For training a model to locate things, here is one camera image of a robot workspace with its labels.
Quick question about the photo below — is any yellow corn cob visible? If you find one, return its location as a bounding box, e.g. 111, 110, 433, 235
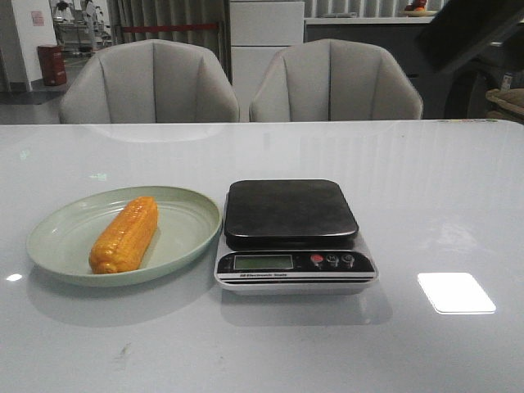
89, 196, 159, 274

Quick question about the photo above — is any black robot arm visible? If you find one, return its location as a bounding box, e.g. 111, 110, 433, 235
414, 0, 523, 73

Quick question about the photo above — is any black silver kitchen scale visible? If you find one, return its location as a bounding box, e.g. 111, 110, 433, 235
215, 179, 378, 295

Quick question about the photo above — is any right grey upholstered chair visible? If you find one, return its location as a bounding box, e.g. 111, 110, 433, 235
249, 41, 423, 123

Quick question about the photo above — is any grey upholstered chair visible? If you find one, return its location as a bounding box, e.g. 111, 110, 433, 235
58, 39, 240, 124
249, 41, 423, 123

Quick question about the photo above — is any light green plate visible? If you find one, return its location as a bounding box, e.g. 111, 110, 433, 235
26, 186, 222, 287

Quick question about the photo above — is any left grey upholstered chair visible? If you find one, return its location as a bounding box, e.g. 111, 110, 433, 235
58, 39, 240, 124

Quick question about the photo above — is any white cabinet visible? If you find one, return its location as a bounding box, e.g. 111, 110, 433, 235
229, 1, 305, 122

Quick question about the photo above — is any red barrier tape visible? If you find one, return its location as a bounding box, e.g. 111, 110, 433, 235
120, 23, 220, 34

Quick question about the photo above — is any grey counter with white top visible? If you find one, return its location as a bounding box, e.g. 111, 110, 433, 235
304, 17, 452, 119

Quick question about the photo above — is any fruit plate on counter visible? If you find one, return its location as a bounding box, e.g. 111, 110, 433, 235
400, 0, 438, 17

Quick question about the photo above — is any red bin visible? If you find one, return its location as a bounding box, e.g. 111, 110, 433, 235
37, 44, 67, 86

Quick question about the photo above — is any beige cushion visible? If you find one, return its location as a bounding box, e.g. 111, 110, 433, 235
486, 88, 524, 124

